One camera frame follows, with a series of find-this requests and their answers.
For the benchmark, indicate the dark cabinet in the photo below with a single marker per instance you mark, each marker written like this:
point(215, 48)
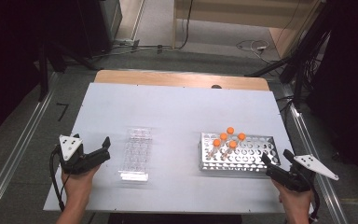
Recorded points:
point(96, 25)

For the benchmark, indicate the person's right hand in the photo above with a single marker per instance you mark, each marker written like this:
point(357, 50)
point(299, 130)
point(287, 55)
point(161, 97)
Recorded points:
point(295, 202)

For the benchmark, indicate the clear plastic tube rack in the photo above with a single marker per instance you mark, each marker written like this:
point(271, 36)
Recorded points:
point(135, 155)

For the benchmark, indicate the aluminium floor rail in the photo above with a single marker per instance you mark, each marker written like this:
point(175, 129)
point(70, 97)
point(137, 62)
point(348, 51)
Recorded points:
point(18, 146)
point(310, 140)

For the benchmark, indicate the black round grommet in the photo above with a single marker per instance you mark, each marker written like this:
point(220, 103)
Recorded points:
point(216, 86)

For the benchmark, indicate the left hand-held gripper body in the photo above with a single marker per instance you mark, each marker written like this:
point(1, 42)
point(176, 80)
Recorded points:
point(70, 146)

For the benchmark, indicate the wooden table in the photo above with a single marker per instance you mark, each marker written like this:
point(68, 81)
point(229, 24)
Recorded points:
point(167, 79)

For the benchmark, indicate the metal tube rack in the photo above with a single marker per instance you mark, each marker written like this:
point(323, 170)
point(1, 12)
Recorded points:
point(248, 158)

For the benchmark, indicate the black metal stand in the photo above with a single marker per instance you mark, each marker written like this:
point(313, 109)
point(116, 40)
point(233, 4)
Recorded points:
point(43, 71)

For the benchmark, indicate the person's left hand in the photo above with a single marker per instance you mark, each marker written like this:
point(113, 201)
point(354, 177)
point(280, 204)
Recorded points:
point(77, 188)

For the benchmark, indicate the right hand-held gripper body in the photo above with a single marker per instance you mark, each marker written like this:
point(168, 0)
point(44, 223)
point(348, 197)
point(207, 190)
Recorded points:
point(295, 180)

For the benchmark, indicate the white work board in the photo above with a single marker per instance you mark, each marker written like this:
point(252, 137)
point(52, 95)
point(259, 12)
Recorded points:
point(174, 109)

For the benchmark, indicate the light wooden desk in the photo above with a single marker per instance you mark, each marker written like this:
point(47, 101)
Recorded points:
point(230, 12)

